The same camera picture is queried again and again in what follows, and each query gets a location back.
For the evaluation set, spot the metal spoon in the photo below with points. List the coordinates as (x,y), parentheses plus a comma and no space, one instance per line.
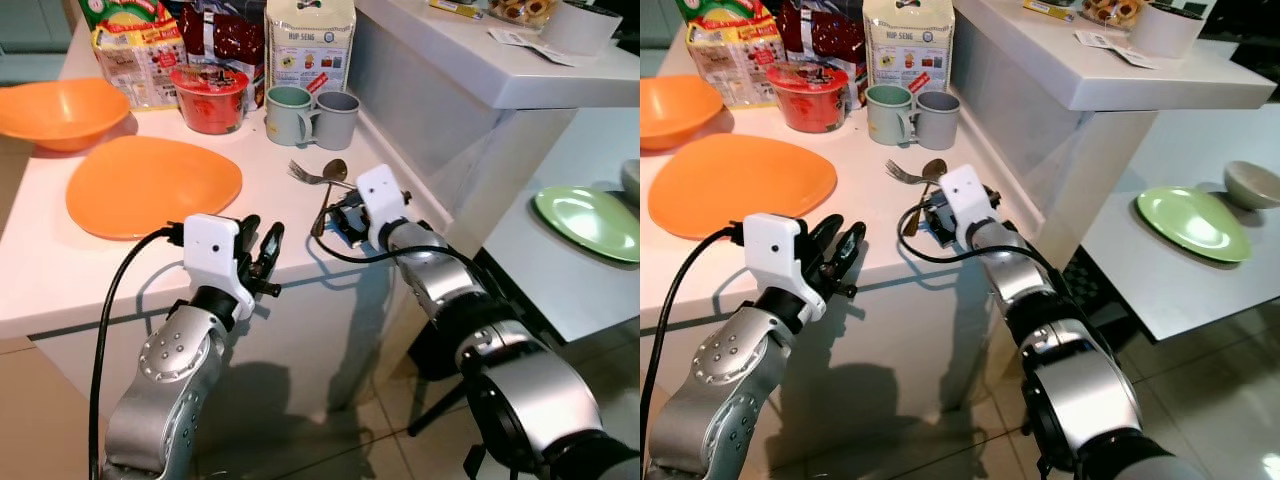
(934,169)
(335,169)

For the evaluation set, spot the white paper tag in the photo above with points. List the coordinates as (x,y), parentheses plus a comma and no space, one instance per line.
(1100,40)
(515,40)

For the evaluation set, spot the green mug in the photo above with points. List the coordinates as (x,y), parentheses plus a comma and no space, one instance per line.
(288,118)
(888,116)

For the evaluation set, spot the red instant noodle cup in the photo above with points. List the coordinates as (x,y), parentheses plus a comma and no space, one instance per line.
(210,100)
(808,98)

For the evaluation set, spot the white cracker packet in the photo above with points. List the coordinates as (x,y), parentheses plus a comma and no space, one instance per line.
(908,45)
(310,45)

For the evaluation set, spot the pale grey bowl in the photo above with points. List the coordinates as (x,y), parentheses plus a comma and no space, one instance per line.
(632,182)
(1255,185)

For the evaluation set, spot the bag of cookies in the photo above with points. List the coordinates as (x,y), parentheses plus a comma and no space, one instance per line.
(1110,10)
(522,10)

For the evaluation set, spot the orange bowl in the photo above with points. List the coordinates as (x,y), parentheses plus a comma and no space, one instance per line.
(60,115)
(675,112)

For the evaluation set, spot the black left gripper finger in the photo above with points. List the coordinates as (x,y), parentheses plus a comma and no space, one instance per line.
(850,252)
(247,240)
(270,250)
(822,240)

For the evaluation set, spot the grey mug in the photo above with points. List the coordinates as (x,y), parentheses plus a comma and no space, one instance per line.
(340,122)
(940,122)

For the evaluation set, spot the yellow snack packet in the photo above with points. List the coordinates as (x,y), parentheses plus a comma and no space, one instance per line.
(730,45)
(135,50)

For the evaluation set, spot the dark red snack packet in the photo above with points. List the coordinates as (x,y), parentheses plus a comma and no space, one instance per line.
(825,35)
(230,40)

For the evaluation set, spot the teal cabinet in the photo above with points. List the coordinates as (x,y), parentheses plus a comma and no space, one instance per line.
(35,22)
(658,20)

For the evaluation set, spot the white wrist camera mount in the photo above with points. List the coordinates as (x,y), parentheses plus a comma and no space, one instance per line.
(775,250)
(212,250)
(965,195)
(380,195)

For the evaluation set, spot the silver metal fork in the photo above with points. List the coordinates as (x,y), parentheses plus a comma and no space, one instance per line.
(303,173)
(900,173)

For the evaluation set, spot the green plate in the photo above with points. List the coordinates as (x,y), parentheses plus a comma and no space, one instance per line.
(1195,222)
(590,222)

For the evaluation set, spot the orange plate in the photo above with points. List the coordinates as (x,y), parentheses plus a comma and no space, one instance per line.
(150,185)
(740,180)

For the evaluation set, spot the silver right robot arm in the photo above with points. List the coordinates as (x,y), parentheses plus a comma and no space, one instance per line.
(1085,400)
(530,400)

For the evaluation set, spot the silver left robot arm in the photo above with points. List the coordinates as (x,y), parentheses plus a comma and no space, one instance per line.
(165,400)
(715,400)

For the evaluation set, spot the small yellow box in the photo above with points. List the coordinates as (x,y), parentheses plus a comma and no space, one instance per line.
(455,7)
(1050,8)

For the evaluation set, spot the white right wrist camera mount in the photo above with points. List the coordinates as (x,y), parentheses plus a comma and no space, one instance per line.
(380,195)
(965,195)

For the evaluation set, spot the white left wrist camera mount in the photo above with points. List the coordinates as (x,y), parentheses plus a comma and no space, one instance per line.
(212,250)
(775,250)

